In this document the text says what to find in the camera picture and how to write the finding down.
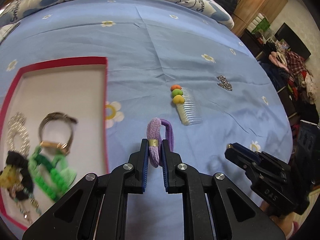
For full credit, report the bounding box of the green braided hair tie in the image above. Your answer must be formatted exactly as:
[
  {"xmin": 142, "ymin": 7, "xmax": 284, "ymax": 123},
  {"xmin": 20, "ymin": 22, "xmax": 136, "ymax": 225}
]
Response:
[{"xmin": 28, "ymin": 145, "xmax": 70, "ymax": 202}]

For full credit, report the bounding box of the gold wristwatch green face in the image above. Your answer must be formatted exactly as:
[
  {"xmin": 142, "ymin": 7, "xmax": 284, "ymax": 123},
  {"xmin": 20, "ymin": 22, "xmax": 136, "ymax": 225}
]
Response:
[{"xmin": 38, "ymin": 112, "xmax": 78, "ymax": 156}]

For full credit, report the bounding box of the pastel chain bracelet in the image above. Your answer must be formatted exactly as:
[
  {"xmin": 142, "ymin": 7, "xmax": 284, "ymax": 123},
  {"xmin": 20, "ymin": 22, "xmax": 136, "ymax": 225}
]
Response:
[{"xmin": 10, "ymin": 188, "xmax": 43, "ymax": 224}]

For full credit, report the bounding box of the purple hair tie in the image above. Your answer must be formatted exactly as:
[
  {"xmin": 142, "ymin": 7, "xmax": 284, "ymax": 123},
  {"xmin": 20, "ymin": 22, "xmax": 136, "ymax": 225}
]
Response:
[{"xmin": 146, "ymin": 117, "xmax": 175, "ymax": 169}]

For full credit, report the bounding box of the yellow claw hair clip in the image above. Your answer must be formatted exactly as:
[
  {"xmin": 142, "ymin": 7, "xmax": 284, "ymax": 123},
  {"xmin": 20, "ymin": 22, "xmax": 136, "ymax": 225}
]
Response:
[{"xmin": 0, "ymin": 165, "xmax": 19, "ymax": 189}]

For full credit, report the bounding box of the black velvet scrunchie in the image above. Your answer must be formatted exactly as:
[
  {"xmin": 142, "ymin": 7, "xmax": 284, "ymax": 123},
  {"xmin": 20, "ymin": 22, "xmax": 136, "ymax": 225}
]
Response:
[{"xmin": 1, "ymin": 151, "xmax": 34, "ymax": 201}]

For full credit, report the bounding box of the red jewelry tray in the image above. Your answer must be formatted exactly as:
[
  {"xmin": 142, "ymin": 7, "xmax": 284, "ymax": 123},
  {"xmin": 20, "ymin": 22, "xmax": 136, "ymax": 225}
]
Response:
[{"xmin": 0, "ymin": 56, "xmax": 111, "ymax": 231}]

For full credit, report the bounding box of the person's right hand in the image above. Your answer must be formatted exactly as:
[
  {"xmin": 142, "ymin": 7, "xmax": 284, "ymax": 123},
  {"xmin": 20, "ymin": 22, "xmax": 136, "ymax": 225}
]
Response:
[{"xmin": 270, "ymin": 212, "xmax": 299, "ymax": 239}]

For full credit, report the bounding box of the silver rhinestone hair clip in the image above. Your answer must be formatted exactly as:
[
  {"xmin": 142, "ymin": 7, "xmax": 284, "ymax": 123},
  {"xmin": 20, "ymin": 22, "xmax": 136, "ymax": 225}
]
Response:
[{"xmin": 217, "ymin": 75, "xmax": 233, "ymax": 91}]

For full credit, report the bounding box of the clear comb with beads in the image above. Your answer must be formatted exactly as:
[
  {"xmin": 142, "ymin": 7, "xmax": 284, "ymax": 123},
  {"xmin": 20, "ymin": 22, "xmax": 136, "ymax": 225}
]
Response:
[{"xmin": 170, "ymin": 84, "xmax": 202, "ymax": 126}]

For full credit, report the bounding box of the pile of clothes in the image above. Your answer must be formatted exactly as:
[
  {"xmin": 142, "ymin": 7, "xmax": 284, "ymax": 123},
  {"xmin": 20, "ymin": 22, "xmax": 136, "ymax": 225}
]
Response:
[{"xmin": 260, "ymin": 42, "xmax": 319, "ymax": 126}]

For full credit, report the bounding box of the blue floral bed sheet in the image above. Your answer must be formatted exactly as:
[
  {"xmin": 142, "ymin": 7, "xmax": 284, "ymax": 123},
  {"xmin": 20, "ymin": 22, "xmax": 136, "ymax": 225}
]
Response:
[{"xmin": 0, "ymin": 0, "xmax": 293, "ymax": 240}]

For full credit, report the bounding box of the black television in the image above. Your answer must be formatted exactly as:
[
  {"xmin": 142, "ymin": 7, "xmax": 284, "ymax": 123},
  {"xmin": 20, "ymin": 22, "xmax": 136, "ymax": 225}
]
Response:
[{"xmin": 274, "ymin": 23, "xmax": 311, "ymax": 61}]

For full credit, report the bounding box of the wooden wardrobe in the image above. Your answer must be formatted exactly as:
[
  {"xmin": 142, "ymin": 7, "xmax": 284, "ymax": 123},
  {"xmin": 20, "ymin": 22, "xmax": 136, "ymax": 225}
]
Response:
[{"xmin": 232, "ymin": 0, "xmax": 287, "ymax": 36}]

